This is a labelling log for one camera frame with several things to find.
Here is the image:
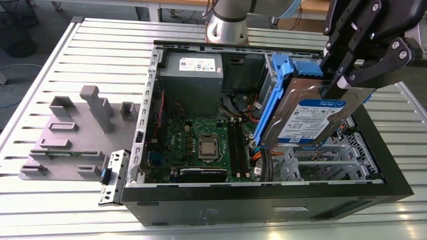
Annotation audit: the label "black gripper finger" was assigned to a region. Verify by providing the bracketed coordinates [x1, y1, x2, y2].
[319, 0, 383, 100]
[335, 36, 420, 89]

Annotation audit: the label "disk power wire black connector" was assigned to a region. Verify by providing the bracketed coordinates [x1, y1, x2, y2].
[337, 126, 359, 138]

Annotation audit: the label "hard disk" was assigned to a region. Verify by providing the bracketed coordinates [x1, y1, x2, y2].
[252, 61, 373, 151]

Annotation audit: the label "grey metal disk bay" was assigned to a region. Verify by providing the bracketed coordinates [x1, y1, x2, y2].
[287, 146, 381, 183]

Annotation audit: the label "black RAM slot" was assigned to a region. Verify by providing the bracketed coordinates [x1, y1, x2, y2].
[227, 117, 244, 179]

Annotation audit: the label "grey power supply unit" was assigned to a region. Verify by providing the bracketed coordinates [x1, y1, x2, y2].
[155, 52, 225, 120]

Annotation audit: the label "metal CPU socket cover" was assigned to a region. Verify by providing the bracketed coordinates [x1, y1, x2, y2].
[195, 133, 224, 163]

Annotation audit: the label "silver CPU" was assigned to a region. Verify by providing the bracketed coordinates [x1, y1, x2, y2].
[199, 141, 219, 157]

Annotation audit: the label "green motherboard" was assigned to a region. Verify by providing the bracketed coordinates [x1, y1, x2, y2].
[139, 117, 267, 184]

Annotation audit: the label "black graphics card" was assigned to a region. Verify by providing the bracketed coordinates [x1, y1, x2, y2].
[168, 166, 231, 184]

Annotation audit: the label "black PC case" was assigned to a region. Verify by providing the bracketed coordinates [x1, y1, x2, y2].
[118, 38, 415, 226]

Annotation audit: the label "grey parts rack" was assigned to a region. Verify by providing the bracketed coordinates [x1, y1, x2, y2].
[17, 84, 143, 182]

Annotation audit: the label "green RAM stick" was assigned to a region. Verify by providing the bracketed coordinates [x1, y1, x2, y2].
[44, 149, 98, 158]

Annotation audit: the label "black round bin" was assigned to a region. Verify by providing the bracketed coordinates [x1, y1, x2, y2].
[0, 0, 40, 59]

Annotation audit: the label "yellow black power wires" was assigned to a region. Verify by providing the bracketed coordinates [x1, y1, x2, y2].
[217, 103, 244, 120]

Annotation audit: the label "thick black cable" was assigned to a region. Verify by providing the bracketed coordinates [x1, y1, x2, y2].
[261, 147, 280, 182]

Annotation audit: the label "orange yellow power wires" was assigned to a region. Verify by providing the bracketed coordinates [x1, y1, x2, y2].
[248, 93, 287, 163]

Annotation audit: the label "thin red wire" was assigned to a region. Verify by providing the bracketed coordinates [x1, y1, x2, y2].
[149, 88, 168, 146]

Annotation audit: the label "white table frame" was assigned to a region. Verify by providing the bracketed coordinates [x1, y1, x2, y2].
[49, 0, 215, 23]

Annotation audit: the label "silver hinged slot bracket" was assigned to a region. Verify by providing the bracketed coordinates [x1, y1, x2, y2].
[97, 148, 132, 207]

